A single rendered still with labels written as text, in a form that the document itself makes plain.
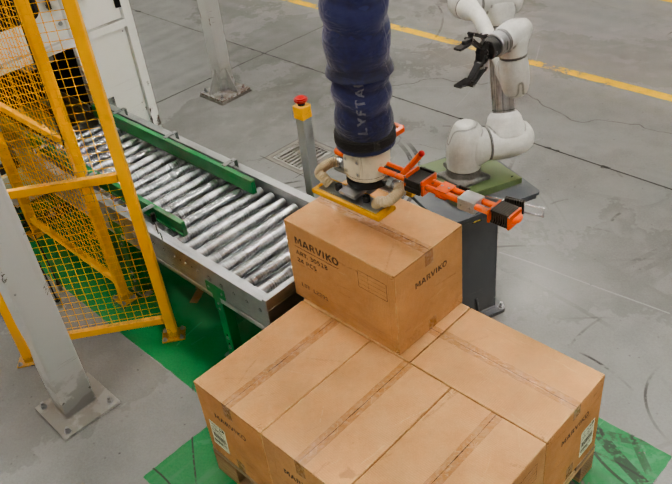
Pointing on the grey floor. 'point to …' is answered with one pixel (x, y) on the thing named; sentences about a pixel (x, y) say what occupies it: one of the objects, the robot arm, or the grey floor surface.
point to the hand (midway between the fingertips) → (459, 67)
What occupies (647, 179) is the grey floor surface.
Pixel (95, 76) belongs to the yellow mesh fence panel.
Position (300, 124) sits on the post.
